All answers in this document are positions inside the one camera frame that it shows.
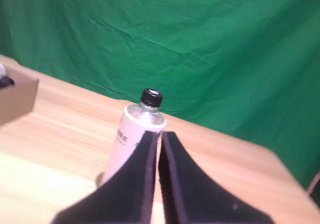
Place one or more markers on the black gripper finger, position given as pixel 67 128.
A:
pixel 125 189
pixel 190 196

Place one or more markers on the white bottle with black cap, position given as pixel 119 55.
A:
pixel 130 131

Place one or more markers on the green backdrop cloth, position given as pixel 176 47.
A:
pixel 175 39

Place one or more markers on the brown cardboard box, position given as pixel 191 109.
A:
pixel 17 101

